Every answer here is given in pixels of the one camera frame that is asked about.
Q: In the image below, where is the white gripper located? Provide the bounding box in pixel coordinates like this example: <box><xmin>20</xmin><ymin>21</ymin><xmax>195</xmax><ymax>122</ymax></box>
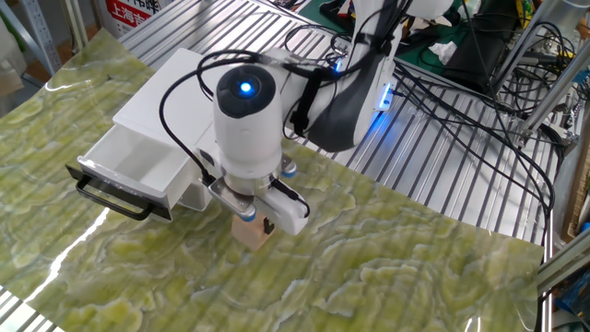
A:
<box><xmin>251</xmin><ymin>182</ymin><xmax>311</xmax><ymax>237</ymax></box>

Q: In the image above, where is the light wooden cube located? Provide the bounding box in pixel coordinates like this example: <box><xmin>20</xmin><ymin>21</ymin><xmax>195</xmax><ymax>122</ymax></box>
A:
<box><xmin>230</xmin><ymin>210</ymin><xmax>276</xmax><ymax>253</ymax></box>

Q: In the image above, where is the green marble pattern mat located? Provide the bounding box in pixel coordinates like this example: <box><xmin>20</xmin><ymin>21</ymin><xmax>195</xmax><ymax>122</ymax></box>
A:
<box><xmin>0</xmin><ymin>27</ymin><xmax>546</xmax><ymax>332</ymax></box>

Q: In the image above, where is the silver wrist box blue cap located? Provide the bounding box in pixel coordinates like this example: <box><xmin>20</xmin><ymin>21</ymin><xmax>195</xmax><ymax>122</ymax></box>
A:
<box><xmin>206</xmin><ymin>177</ymin><xmax>258</xmax><ymax>223</ymax></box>
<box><xmin>278</xmin><ymin>155</ymin><xmax>299</xmax><ymax>180</ymax></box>

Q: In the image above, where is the green desk mat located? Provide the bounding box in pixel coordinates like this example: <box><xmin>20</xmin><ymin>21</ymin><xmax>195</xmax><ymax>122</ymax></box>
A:
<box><xmin>301</xmin><ymin>0</ymin><xmax>469</xmax><ymax>75</ymax></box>

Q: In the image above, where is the crumpled white tissue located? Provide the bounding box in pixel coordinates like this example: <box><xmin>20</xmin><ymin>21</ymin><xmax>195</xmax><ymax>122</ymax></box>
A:
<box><xmin>427</xmin><ymin>40</ymin><xmax>458</xmax><ymax>66</ymax></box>

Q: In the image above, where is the red white printed sign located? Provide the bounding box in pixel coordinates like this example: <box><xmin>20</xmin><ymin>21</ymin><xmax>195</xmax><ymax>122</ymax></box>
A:
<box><xmin>98</xmin><ymin>0</ymin><xmax>163</xmax><ymax>34</ymax></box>

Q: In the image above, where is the black case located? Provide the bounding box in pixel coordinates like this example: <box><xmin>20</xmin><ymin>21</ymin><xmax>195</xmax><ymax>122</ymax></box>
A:
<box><xmin>444</xmin><ymin>0</ymin><xmax>515</xmax><ymax>91</ymax></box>

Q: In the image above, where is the brown woven board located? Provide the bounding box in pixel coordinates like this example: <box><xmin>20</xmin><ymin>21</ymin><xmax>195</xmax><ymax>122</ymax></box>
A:
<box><xmin>565</xmin><ymin>151</ymin><xmax>590</xmax><ymax>243</ymax></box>

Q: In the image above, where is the blue plastic item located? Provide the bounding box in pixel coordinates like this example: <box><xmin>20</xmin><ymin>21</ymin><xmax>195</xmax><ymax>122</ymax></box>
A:
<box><xmin>555</xmin><ymin>267</ymin><xmax>590</xmax><ymax>315</ymax></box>

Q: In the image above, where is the yellow tool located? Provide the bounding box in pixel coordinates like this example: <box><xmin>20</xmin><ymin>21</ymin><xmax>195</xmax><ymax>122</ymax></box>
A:
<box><xmin>514</xmin><ymin>0</ymin><xmax>537</xmax><ymax>30</ymax></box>

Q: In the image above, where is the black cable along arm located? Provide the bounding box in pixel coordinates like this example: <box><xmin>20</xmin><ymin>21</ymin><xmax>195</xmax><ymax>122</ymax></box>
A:
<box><xmin>159</xmin><ymin>0</ymin><xmax>416</xmax><ymax>219</ymax></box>

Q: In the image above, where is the black velcro strap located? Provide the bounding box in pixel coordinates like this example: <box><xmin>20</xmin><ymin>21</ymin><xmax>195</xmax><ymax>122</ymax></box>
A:
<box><xmin>289</xmin><ymin>66</ymin><xmax>326</xmax><ymax>138</ymax></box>

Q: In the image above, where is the aluminium frame rail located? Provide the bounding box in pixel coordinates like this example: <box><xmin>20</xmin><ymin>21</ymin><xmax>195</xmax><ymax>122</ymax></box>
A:
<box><xmin>536</xmin><ymin>239</ymin><xmax>590</xmax><ymax>297</ymax></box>

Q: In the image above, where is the aluminium post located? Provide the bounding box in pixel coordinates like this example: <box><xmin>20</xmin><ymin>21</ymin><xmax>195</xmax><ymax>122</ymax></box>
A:
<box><xmin>518</xmin><ymin>48</ymin><xmax>590</xmax><ymax>136</ymax></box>
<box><xmin>490</xmin><ymin>0</ymin><xmax>580</xmax><ymax>91</ymax></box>

